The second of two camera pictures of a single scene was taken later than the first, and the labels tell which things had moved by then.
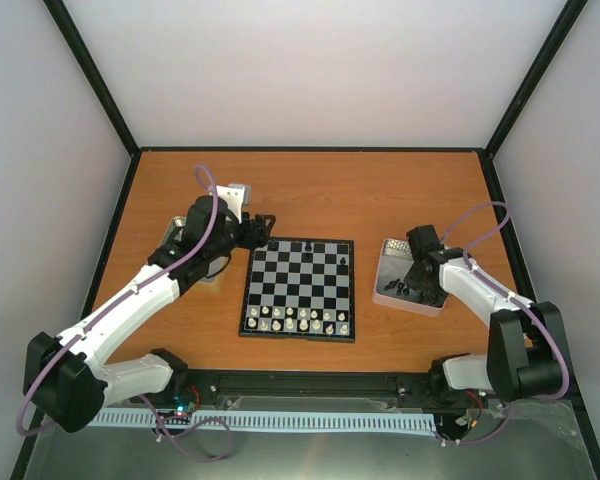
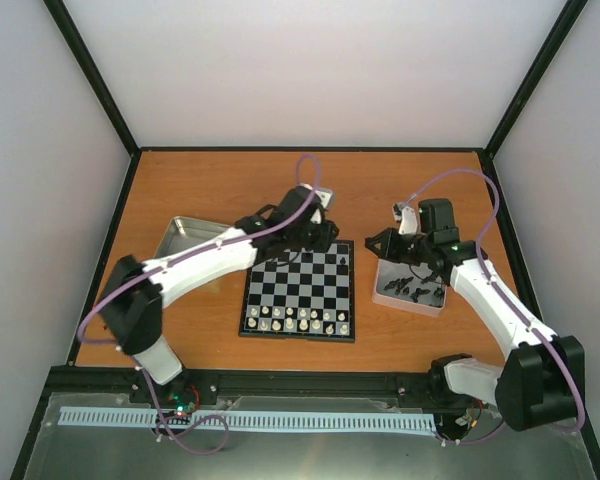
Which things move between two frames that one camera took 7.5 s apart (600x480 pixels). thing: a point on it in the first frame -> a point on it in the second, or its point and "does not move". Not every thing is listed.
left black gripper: x=257 y=234 -> x=324 y=240
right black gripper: x=438 y=296 -> x=388 y=250
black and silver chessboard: x=300 y=289 does not move
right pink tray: x=392 y=262 does not move
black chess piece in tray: x=391 y=284 does not move
